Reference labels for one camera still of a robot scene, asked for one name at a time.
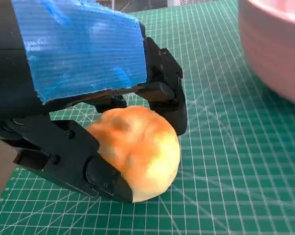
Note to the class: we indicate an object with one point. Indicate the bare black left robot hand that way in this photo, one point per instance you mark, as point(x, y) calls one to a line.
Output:
point(76, 49)

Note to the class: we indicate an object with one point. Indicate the round yellow toy bun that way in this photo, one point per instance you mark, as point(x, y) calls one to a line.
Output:
point(142, 151)

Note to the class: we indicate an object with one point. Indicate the pink bowl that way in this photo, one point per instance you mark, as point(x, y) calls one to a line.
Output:
point(272, 49)

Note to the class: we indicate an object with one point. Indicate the green cutting mat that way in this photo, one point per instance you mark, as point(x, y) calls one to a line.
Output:
point(235, 171)

